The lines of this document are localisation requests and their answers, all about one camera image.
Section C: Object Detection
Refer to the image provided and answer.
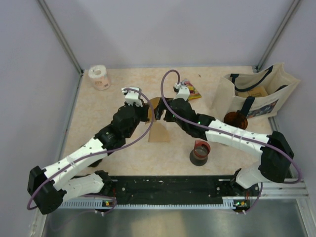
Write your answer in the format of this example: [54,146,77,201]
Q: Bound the brown paper coffee filter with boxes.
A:
[145,97,160,124]
[148,122,170,143]

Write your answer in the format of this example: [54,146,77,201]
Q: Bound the amber plastic coffee dripper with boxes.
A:
[224,111,248,130]

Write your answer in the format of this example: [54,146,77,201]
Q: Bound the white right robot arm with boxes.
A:
[155,98,294,196]

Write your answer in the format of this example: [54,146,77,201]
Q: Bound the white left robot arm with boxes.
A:
[27,102,154,215]

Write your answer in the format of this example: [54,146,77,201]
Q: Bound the dark green coffee dripper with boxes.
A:
[88,159,102,168]

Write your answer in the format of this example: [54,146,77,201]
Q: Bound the colourful snack packet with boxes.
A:
[181,79,202,100]

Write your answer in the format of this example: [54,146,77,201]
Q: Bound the wrapped toilet paper roll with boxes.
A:
[88,65,111,90]

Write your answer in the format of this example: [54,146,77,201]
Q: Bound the cream canvas tote bag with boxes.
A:
[211,63,300,120]

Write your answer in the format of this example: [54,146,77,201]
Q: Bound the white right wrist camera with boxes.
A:
[173,83,190,101]

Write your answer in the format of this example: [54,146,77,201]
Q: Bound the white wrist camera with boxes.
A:
[121,87,143,107]
[173,83,190,101]

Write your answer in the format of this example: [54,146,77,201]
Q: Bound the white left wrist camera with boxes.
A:
[121,87,143,107]

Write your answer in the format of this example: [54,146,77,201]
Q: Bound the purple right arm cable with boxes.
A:
[160,70,304,215]

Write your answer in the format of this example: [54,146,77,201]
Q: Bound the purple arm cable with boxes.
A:
[26,87,156,218]
[160,70,304,215]

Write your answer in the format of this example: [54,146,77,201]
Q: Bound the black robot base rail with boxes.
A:
[98,175,259,205]

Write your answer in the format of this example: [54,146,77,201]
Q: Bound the left aluminium frame post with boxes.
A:
[36,0,83,75]

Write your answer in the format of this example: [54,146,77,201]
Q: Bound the aluminium frame post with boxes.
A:
[252,0,303,73]
[36,0,83,75]

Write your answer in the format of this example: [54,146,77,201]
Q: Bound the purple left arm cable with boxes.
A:
[26,87,156,218]

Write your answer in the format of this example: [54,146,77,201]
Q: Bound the right aluminium frame post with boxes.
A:
[252,0,303,73]

